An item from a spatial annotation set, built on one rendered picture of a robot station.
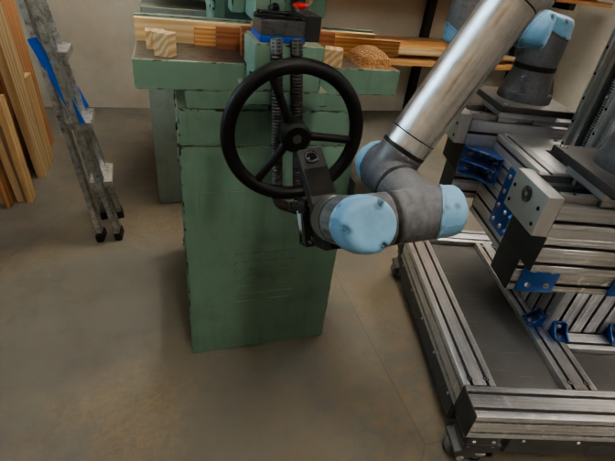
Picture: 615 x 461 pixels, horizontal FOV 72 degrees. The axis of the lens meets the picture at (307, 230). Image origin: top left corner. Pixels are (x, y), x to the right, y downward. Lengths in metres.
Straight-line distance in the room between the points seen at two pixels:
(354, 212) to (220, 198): 0.62
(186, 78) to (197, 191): 0.27
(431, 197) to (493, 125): 0.82
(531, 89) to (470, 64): 0.74
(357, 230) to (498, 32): 0.34
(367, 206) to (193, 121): 0.58
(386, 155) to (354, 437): 0.87
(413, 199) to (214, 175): 0.60
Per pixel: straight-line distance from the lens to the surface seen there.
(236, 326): 1.39
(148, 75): 0.97
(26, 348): 1.61
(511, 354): 1.40
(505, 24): 0.68
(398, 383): 1.46
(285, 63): 0.80
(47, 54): 1.73
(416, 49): 3.39
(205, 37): 1.12
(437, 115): 0.66
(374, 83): 1.08
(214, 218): 1.12
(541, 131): 1.46
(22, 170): 2.28
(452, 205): 0.60
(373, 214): 0.52
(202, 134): 1.01
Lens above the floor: 1.11
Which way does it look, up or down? 33 degrees down
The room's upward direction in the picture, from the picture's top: 7 degrees clockwise
